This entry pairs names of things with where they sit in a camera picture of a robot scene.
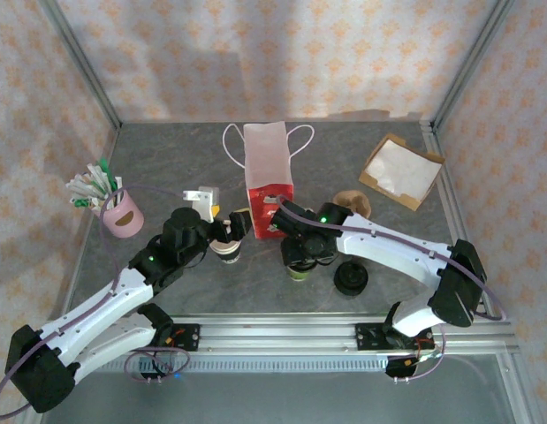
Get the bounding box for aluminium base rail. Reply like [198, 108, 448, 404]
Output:
[67, 313, 520, 354]

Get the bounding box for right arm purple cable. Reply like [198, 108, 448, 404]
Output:
[276, 193, 507, 383]

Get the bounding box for aluminium frame post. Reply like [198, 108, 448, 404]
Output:
[37, 0, 123, 130]
[431, 0, 517, 129]

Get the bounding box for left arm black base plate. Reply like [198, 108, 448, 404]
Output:
[156, 323, 201, 353]

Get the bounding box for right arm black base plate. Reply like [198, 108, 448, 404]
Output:
[354, 322, 436, 353]

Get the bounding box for red white paper bag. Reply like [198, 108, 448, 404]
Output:
[223, 121, 315, 242]

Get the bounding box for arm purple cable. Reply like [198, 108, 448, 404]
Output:
[0, 185, 190, 419]
[276, 193, 507, 383]

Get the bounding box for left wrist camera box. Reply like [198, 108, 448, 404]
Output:
[183, 185, 221, 224]

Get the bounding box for stack of paper cups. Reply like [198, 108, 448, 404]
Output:
[209, 233, 243, 266]

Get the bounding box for green paper cup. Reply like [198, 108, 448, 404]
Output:
[285, 262, 317, 283]

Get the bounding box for brown cardboard box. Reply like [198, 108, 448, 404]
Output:
[359, 132, 446, 211]

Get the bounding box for brown pulp cup carrier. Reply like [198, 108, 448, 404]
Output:
[332, 189, 372, 220]

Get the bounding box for pink cup holder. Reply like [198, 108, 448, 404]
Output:
[98, 187, 145, 239]

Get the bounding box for grey slotted cable duct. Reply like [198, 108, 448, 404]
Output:
[103, 357, 389, 375]

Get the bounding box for white paper napkins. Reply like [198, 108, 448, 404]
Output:
[365, 140, 440, 200]

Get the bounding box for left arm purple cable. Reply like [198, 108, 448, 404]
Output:
[0, 185, 190, 419]

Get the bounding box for stack of black lids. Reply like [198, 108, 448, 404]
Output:
[333, 260, 370, 299]

